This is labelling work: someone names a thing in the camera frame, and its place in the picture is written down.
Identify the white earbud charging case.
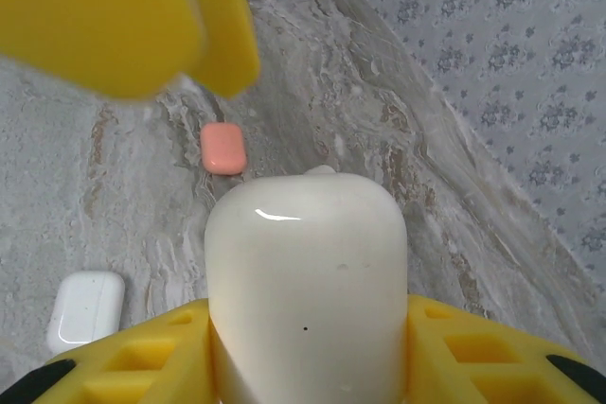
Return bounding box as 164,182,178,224
45,270,127,359
203,165,409,404

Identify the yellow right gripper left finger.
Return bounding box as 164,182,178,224
13,297,224,404

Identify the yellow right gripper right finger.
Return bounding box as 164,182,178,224
404,293,602,404

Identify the pink earbud charging case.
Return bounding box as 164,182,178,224
200,121,247,176

